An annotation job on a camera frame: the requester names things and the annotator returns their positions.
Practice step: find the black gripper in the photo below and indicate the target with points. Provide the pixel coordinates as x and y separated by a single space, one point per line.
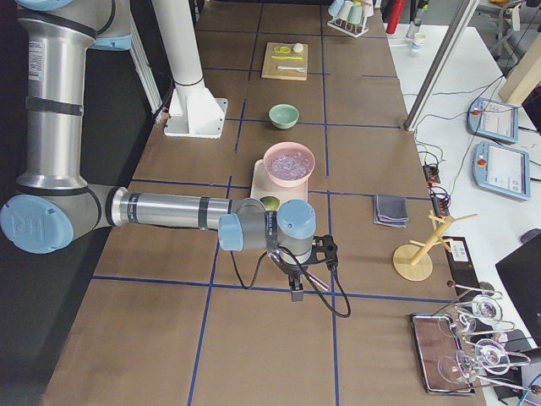
292 268

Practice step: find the clear ice cubes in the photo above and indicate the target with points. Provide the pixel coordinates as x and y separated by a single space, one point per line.
289 166

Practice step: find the white plastic spoon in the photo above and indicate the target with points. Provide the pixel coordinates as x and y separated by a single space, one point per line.
297 69

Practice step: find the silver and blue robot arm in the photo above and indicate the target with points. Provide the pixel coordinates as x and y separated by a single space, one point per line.
55 205

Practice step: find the metal ice scoop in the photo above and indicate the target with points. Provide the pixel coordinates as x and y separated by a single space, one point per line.
317 282

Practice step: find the pink bowl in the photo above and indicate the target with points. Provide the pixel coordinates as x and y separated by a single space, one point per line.
288 147

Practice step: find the green ceramic bowl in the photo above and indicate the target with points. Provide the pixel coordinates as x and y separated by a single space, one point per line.
283 116

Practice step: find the green lime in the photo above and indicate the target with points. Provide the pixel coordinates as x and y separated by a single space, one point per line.
270 203

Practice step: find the beige plastic tray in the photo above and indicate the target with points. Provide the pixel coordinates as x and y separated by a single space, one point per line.
263 186

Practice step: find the wooden cup tree stand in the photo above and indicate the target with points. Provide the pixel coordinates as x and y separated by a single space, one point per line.
412 261

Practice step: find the folded grey cloth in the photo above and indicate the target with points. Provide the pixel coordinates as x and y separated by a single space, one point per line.
390 211

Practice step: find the metal serving tray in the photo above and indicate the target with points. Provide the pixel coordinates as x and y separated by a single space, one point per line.
433 341

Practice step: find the black label box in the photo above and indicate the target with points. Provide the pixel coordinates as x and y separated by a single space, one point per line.
460 262

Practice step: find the black power strip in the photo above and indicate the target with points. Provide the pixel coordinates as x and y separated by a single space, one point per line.
441 199

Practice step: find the black laptop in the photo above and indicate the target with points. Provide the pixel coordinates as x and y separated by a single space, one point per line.
520 275

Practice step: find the bamboo cutting board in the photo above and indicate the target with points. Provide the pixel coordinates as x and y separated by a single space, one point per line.
269 68

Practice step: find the yellow plastic knife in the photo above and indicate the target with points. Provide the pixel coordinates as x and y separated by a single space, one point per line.
277 57

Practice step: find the near teach pendant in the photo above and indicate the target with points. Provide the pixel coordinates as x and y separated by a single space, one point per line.
502 170

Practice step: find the teach pendant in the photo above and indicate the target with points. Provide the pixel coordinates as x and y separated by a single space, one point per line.
493 120
502 170

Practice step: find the far teach pendant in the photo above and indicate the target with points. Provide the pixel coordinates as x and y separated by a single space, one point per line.
493 120

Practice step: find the white cup rack with cups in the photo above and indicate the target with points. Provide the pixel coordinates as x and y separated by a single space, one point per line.
350 17

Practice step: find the white paper cup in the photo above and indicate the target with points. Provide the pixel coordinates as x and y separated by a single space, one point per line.
417 42

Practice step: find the clear plastic bottle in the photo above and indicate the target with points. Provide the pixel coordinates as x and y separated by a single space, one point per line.
413 28

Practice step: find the red fire extinguisher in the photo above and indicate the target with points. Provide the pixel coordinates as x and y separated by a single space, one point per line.
395 12

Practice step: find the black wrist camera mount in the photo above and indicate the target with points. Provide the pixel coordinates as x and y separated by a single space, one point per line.
324 250

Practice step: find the wire glass rack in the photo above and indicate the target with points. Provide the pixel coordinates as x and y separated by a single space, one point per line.
475 320

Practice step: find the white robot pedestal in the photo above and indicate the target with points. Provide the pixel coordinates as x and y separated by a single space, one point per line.
194 111

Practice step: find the aluminium frame post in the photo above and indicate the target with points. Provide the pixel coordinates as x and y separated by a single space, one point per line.
451 38

